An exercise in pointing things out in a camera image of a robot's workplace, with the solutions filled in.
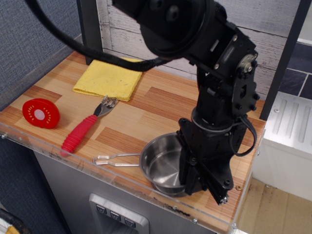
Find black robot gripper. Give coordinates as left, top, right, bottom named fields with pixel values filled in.
left=177, top=115, right=248, bottom=205

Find stainless steel pot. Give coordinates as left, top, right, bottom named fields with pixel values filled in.
left=93, top=133, right=187, bottom=197

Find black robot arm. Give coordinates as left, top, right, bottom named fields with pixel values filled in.
left=112, top=0, right=259, bottom=204

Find clear acrylic front guard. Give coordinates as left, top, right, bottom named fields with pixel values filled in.
left=0, top=124, right=238, bottom=234

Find silver dispenser button panel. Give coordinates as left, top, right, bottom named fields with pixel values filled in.
left=89, top=193, right=150, bottom=234

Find white toy sink unit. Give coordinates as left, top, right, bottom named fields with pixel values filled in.
left=252, top=92, right=312, bottom=200

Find grey toy fridge cabinet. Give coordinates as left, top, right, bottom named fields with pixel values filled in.
left=35, top=153, right=213, bottom=234

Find yellow cloth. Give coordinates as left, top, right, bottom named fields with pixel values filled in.
left=73, top=60, right=142, bottom=101

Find red toy tomato slice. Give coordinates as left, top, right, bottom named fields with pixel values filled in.
left=22, top=98, right=60, bottom=129

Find yellow object bottom left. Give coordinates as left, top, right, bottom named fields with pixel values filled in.
left=5, top=226, right=20, bottom=234

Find red handled metal fork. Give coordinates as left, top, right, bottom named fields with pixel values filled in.
left=61, top=96, right=118, bottom=156

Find right black vertical post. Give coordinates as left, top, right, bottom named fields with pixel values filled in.
left=259, top=0, right=312, bottom=120

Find black cable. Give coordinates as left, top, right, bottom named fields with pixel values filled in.
left=24, top=0, right=171, bottom=72

